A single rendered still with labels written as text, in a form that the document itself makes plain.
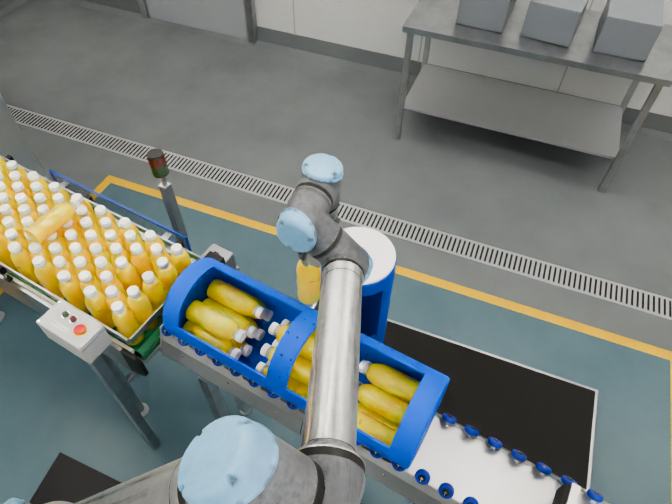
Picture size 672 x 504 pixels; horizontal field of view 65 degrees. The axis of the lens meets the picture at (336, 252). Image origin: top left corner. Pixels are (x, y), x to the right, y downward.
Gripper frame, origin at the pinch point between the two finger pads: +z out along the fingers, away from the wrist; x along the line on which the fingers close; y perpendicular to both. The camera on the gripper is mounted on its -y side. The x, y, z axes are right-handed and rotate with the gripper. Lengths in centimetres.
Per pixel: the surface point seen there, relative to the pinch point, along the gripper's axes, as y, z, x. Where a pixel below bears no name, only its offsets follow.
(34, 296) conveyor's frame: -98, 63, -38
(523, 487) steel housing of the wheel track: 82, 44, -6
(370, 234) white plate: -2, 42, 48
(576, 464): 118, 120, 47
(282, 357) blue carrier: 5.2, 22.8, -20.0
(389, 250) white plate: 8, 41, 44
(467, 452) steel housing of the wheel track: 64, 46, -5
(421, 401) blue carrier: 44.6, 16.6, -11.8
